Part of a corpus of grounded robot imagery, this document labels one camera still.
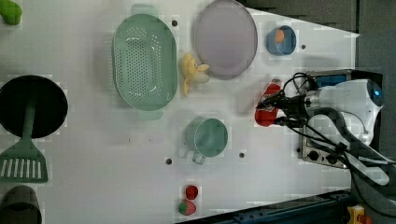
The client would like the peeled toy banana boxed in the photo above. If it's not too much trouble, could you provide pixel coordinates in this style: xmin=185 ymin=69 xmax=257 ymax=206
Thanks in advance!
xmin=180 ymin=52 xmax=209 ymax=96

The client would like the green oval colander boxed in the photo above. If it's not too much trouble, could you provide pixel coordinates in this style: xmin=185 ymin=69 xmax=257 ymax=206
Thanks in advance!
xmin=112 ymin=4 xmax=178 ymax=120

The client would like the green toy vegetable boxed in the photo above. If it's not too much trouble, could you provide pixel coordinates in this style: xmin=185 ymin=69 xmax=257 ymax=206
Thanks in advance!
xmin=0 ymin=0 xmax=22 ymax=25

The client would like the blue metal frame rail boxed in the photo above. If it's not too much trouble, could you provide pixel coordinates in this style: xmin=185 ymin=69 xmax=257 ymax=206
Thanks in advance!
xmin=177 ymin=190 xmax=355 ymax=224

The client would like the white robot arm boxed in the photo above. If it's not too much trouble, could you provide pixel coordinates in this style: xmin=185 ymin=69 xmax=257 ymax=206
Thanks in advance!
xmin=260 ymin=79 xmax=395 ymax=204

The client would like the black round pan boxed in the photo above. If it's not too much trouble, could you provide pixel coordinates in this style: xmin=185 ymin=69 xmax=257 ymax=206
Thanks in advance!
xmin=0 ymin=75 xmax=68 ymax=138

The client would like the grey cup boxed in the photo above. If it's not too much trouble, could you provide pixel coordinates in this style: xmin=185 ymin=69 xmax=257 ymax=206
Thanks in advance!
xmin=0 ymin=186 xmax=42 ymax=224

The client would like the green slotted spatula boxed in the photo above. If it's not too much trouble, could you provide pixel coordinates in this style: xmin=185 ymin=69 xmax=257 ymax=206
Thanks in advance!
xmin=1 ymin=96 xmax=49 ymax=183

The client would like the orange toy fruit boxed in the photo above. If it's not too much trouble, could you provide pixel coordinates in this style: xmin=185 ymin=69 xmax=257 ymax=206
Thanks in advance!
xmin=276 ymin=29 xmax=285 ymax=44

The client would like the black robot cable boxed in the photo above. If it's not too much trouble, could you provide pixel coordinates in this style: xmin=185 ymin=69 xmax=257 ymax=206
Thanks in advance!
xmin=281 ymin=72 xmax=396 ymax=218

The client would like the green cup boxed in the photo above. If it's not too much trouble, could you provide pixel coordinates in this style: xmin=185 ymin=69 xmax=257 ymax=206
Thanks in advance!
xmin=186 ymin=118 xmax=229 ymax=165

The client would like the dark red toy strawberry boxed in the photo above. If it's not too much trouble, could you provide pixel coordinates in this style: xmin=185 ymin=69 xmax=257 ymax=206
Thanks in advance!
xmin=185 ymin=185 xmax=199 ymax=201

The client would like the red ketchup bottle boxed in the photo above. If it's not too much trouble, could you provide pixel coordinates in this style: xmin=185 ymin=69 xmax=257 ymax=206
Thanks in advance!
xmin=255 ymin=78 xmax=281 ymax=127

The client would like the blue bowl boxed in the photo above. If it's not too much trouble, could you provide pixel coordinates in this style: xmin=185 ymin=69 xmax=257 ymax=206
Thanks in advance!
xmin=266 ymin=25 xmax=297 ymax=56

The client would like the red green toy strawberry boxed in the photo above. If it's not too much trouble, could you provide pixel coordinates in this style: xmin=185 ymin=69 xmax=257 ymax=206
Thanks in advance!
xmin=177 ymin=200 xmax=197 ymax=216

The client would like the purple round plate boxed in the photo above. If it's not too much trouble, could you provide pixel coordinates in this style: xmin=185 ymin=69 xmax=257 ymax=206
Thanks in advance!
xmin=194 ymin=0 xmax=258 ymax=79

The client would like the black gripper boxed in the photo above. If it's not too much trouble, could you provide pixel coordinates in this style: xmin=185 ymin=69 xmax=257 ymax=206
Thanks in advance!
xmin=275 ymin=96 xmax=308 ymax=128

